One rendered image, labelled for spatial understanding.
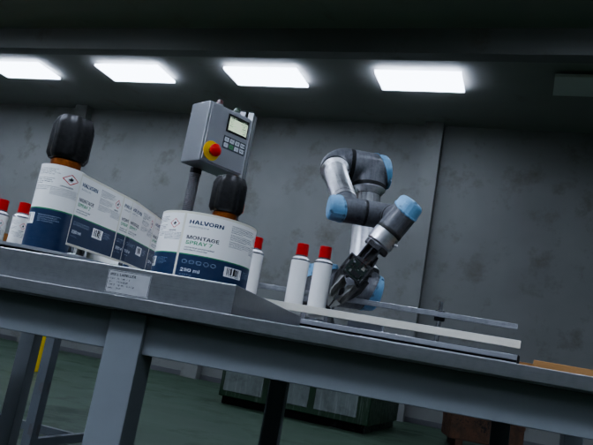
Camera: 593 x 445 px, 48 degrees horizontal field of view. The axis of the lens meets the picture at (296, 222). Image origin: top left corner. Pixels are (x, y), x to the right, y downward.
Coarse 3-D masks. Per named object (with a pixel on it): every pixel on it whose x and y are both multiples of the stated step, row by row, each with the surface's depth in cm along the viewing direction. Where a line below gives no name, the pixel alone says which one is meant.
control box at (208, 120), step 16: (192, 112) 202; (208, 112) 197; (224, 112) 200; (192, 128) 200; (208, 128) 196; (224, 128) 200; (192, 144) 198; (208, 144) 195; (192, 160) 196; (208, 160) 195; (224, 160) 200; (240, 160) 204
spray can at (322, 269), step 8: (320, 248) 181; (328, 248) 181; (320, 256) 180; (328, 256) 180; (320, 264) 179; (328, 264) 179; (312, 272) 180; (320, 272) 178; (328, 272) 179; (312, 280) 179; (320, 280) 178; (328, 280) 179; (312, 288) 178; (320, 288) 178; (328, 288) 180; (312, 296) 178; (320, 296) 177; (312, 304) 177; (320, 304) 177; (320, 320) 177
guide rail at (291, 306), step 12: (276, 300) 177; (300, 312) 176; (312, 312) 175; (324, 312) 175; (336, 312) 174; (384, 324) 171; (396, 324) 171; (408, 324) 170; (420, 324) 170; (456, 336) 168; (468, 336) 167; (480, 336) 167; (492, 336) 166; (516, 348) 166
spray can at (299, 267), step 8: (296, 248) 184; (304, 248) 182; (296, 256) 182; (304, 256) 182; (296, 264) 181; (304, 264) 181; (296, 272) 180; (304, 272) 181; (288, 280) 182; (296, 280) 180; (304, 280) 181; (288, 288) 180; (296, 288) 179; (304, 288) 181; (288, 296) 180; (296, 296) 179; (296, 312) 179
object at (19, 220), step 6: (24, 204) 199; (30, 204) 200; (18, 210) 199; (24, 210) 199; (18, 216) 197; (24, 216) 198; (12, 222) 197; (18, 222) 197; (24, 222) 198; (12, 228) 197; (18, 228) 197; (24, 228) 198; (12, 234) 196; (18, 234) 196; (6, 240) 197; (12, 240) 196; (18, 240) 196
